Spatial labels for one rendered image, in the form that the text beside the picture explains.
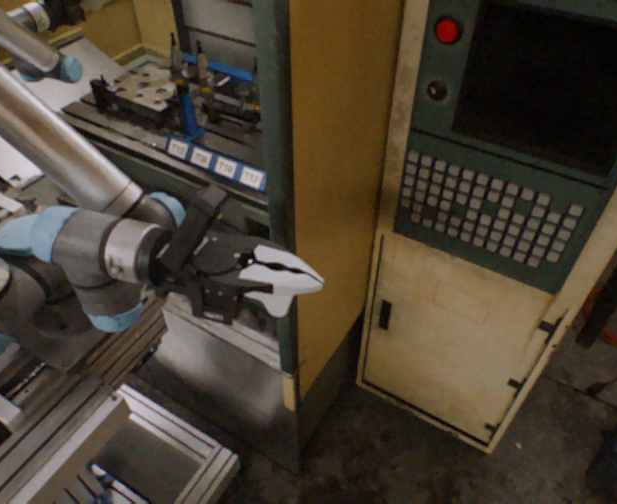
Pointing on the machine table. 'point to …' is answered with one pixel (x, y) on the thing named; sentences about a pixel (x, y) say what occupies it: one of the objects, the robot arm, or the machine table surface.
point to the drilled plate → (141, 103)
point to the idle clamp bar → (230, 114)
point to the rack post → (189, 119)
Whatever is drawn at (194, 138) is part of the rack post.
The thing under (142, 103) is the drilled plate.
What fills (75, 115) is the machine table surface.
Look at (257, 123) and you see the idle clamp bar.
